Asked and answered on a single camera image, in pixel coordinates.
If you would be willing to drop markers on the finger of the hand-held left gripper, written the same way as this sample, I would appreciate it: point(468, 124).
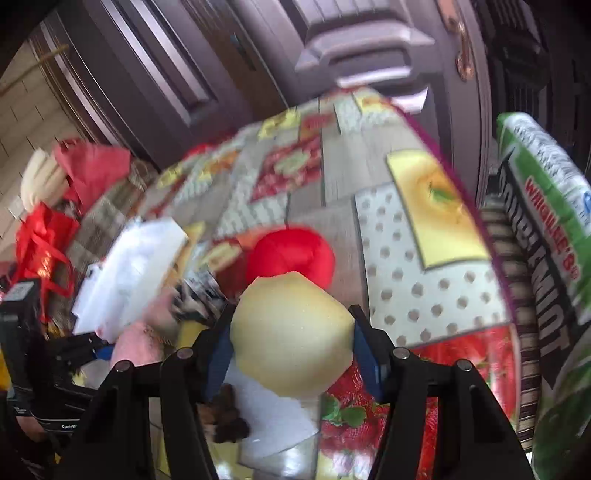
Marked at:
point(78, 350)

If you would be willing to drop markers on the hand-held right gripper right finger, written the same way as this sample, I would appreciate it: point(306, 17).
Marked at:
point(369, 364)

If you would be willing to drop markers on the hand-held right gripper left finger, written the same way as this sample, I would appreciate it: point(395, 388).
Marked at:
point(217, 357)

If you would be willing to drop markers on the pink round soft item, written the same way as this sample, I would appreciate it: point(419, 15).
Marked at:
point(138, 341)

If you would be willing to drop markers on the dark brown soft item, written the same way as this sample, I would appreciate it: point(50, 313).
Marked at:
point(226, 417)

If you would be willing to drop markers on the black and white soft item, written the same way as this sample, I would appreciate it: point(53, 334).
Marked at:
point(198, 295)

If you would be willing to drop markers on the red soft ball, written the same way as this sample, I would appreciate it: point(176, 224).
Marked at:
point(295, 254)

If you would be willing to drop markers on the red shopping bag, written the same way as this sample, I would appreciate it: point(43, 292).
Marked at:
point(41, 244)

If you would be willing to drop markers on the plaid blanket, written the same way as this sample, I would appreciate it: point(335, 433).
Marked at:
point(106, 207)

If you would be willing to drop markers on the cream woven basket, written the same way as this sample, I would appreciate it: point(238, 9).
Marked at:
point(41, 180)

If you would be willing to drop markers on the striped woven seat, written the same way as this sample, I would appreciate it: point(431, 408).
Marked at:
point(508, 277)

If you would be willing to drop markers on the red cloth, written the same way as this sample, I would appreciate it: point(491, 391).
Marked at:
point(92, 170)

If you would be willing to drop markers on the fruit print tablecloth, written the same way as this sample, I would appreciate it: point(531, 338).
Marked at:
point(346, 175)

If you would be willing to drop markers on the green printed package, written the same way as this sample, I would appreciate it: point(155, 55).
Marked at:
point(554, 230)

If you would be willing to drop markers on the dark brown door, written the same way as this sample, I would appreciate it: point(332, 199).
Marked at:
point(369, 27)
point(152, 69)

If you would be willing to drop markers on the dark metal security door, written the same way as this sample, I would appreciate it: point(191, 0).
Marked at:
point(531, 69)

